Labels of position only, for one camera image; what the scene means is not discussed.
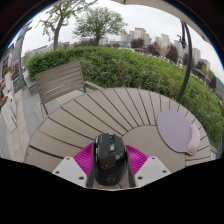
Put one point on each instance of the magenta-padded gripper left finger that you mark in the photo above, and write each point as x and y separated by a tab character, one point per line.
80	163

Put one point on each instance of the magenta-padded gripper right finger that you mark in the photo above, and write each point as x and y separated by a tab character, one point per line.
140	163

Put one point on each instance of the black computer mouse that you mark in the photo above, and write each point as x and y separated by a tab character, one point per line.
110	160

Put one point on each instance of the purple mouse pad with wrist rest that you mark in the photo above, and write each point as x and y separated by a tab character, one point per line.
176	131

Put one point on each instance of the round slatted wooden table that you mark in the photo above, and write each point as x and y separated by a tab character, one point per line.
100	116

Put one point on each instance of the slatted wooden chair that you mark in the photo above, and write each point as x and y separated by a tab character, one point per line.
60	82

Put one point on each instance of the green hedge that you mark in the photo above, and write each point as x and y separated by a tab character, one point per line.
133	70

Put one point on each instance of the curved black umbrella pole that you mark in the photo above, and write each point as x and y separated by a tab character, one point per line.
186	63

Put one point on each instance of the beige patio umbrella canopy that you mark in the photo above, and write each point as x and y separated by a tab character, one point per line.
160	10

